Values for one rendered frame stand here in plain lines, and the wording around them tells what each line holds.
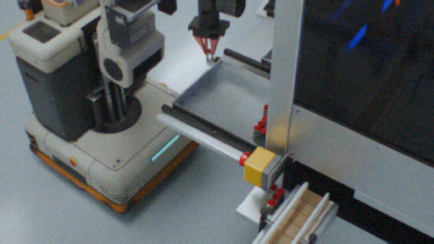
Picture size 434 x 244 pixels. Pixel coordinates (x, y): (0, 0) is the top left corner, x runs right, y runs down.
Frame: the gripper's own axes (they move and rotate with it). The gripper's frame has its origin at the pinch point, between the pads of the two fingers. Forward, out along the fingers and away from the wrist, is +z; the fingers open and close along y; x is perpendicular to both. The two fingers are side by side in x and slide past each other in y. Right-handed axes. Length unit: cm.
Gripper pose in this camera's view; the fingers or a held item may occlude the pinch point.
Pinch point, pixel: (209, 52)
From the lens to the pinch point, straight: 154.9
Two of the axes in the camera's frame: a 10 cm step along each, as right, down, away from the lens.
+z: 0.1, 7.5, 6.6
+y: 9.5, 2.0, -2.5
